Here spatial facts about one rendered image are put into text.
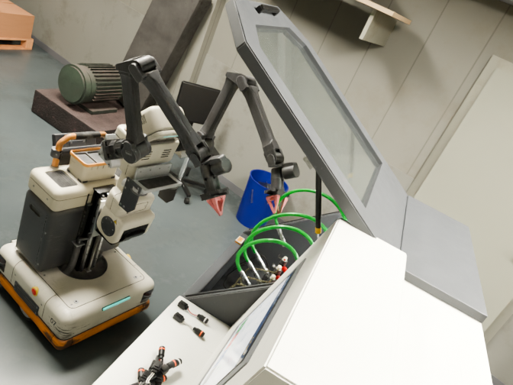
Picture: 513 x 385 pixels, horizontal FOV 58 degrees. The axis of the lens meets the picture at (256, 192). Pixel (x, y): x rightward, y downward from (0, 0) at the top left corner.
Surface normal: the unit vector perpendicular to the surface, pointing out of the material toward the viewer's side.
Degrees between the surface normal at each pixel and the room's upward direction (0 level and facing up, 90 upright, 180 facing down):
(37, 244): 90
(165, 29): 90
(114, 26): 90
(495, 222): 90
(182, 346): 0
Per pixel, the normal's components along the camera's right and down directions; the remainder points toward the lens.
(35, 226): -0.55, 0.16
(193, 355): 0.38, -0.83
